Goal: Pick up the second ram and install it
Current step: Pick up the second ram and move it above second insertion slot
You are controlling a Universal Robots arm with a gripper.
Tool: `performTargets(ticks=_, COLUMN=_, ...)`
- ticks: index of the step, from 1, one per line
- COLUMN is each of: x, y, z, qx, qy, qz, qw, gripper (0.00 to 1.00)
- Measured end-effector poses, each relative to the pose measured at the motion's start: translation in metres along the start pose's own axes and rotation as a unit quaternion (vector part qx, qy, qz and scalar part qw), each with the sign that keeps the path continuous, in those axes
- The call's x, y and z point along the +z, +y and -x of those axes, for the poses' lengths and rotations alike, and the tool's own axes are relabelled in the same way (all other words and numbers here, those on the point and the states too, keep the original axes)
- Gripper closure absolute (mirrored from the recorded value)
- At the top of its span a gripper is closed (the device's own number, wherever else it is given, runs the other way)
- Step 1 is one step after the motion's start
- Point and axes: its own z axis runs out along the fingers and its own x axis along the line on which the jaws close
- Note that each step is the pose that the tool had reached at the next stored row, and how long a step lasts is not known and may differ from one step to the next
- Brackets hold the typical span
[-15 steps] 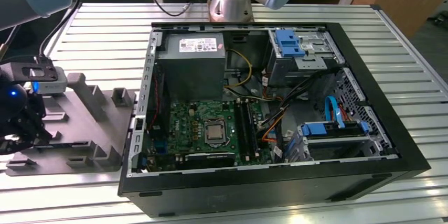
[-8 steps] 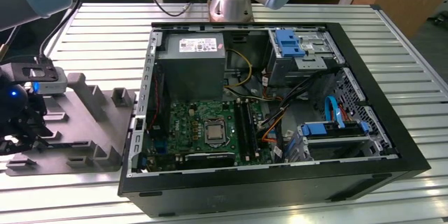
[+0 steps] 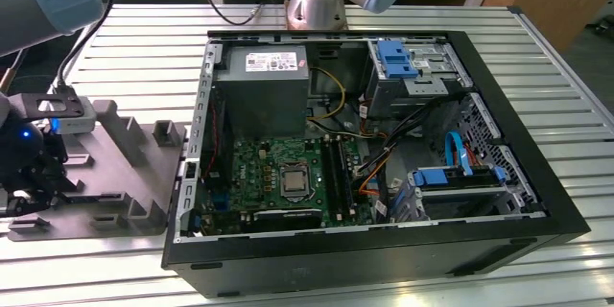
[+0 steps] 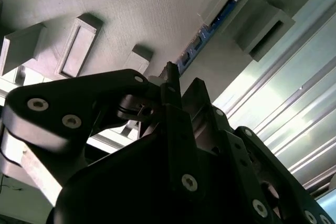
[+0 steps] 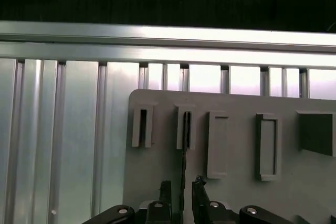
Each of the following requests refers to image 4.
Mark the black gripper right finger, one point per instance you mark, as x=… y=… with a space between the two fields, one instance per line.
x=241 y=161

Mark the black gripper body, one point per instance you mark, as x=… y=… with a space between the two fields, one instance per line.
x=118 y=195

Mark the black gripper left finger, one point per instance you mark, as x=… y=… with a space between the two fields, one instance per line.
x=65 y=103

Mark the blue RAM stick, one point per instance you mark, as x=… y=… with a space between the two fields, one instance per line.
x=207 y=33

